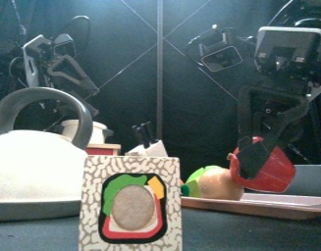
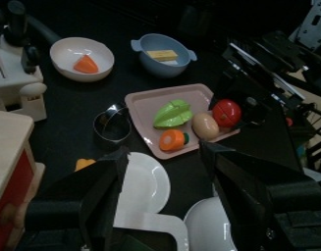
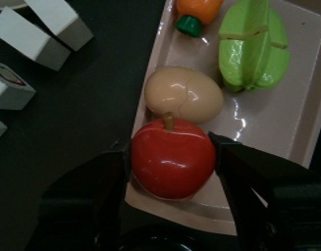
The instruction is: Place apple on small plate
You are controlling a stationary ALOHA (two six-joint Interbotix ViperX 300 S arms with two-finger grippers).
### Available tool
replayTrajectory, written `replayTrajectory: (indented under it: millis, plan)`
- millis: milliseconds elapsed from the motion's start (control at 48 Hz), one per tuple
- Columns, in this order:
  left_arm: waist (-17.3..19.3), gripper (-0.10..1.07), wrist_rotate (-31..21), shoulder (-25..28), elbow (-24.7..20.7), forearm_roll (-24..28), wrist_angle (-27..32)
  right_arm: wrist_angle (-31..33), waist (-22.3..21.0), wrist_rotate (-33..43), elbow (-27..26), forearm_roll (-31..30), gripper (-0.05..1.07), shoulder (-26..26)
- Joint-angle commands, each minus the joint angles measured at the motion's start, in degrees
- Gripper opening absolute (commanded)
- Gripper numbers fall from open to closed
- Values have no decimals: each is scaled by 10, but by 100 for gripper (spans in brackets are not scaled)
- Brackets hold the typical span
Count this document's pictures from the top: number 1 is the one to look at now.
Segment white toy pot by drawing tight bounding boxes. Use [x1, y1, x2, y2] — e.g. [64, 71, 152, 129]
[59, 119, 115, 145]

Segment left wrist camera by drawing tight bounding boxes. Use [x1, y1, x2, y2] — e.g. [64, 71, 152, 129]
[51, 32, 78, 59]

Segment beige toy onion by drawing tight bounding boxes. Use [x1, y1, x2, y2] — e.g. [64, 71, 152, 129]
[197, 167, 245, 201]

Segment red wooden block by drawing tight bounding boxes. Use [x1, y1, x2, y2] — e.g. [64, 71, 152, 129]
[85, 143, 122, 157]

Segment grey vertical frame pole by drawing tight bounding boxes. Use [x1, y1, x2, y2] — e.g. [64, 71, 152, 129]
[157, 0, 164, 132]

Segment white kettle grey handle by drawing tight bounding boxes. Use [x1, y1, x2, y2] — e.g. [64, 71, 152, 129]
[0, 86, 95, 222]

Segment sushi print patterned box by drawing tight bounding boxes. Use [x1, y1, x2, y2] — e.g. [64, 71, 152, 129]
[78, 155, 184, 251]

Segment grey-blue plate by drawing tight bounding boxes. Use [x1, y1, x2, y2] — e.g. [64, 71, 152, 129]
[284, 164, 321, 197]

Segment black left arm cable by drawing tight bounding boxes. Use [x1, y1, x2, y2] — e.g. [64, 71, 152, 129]
[70, 15, 93, 45]

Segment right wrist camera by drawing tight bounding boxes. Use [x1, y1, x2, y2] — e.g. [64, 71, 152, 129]
[198, 25, 245, 74]

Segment black right camera cable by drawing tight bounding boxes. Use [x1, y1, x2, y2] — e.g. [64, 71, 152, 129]
[184, 33, 205, 68]

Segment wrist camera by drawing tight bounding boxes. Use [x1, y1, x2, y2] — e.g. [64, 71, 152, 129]
[198, 25, 245, 74]
[51, 32, 78, 59]

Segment white knife block black knives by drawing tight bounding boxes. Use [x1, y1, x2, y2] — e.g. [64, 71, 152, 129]
[125, 122, 169, 158]

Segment pink tray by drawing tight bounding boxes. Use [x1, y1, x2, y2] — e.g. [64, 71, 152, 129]
[180, 192, 321, 221]

